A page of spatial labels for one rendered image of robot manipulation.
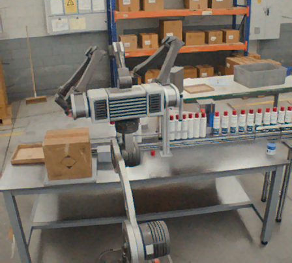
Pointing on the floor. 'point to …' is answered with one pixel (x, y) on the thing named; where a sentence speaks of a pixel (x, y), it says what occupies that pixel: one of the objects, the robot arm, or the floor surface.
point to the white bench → (236, 91)
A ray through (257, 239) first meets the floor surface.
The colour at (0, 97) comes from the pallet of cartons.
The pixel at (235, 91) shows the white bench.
